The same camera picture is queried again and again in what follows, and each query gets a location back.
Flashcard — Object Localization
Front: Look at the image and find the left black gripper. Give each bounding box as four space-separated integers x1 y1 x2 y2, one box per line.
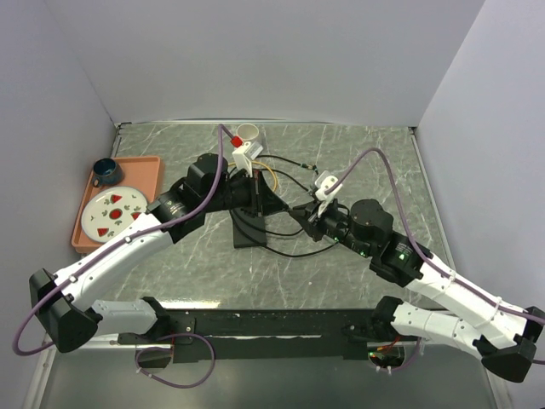
204 169 289 218

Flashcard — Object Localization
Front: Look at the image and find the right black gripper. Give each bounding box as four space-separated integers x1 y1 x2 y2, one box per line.
289 196 373 257

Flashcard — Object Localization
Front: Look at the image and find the black network switch box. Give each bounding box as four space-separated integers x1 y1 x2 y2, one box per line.
231 209 267 249

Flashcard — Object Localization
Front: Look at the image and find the black cable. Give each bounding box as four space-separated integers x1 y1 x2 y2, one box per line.
232 154 341 258

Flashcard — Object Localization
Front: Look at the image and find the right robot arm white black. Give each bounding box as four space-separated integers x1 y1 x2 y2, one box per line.
289 199 544 383

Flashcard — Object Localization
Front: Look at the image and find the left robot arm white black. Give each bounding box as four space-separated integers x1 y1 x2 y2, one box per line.
29 153 288 353

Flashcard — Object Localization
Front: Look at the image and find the white ceramic mug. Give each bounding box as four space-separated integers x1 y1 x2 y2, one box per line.
236 124 263 146

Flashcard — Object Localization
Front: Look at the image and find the pink tray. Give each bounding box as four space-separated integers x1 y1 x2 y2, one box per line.
71 156 164 254

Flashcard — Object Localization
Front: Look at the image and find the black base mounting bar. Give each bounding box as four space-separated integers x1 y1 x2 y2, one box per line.
118 308 399 363

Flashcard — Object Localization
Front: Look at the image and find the white watermelon pattern plate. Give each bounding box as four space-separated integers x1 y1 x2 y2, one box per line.
81 187 148 243

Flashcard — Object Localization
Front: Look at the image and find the dark blue cup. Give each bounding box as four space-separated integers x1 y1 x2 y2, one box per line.
91 158 124 187

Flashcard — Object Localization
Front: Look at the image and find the yellow ethernet cable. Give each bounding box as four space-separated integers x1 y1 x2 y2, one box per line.
251 159 279 193

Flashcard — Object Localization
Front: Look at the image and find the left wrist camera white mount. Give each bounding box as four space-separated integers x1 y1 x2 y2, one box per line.
232 135 263 176

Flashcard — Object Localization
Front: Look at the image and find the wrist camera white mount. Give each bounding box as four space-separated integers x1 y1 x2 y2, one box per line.
314 170 343 218
232 135 263 176

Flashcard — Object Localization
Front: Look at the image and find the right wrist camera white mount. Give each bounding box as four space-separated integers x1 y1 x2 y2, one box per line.
314 170 343 218

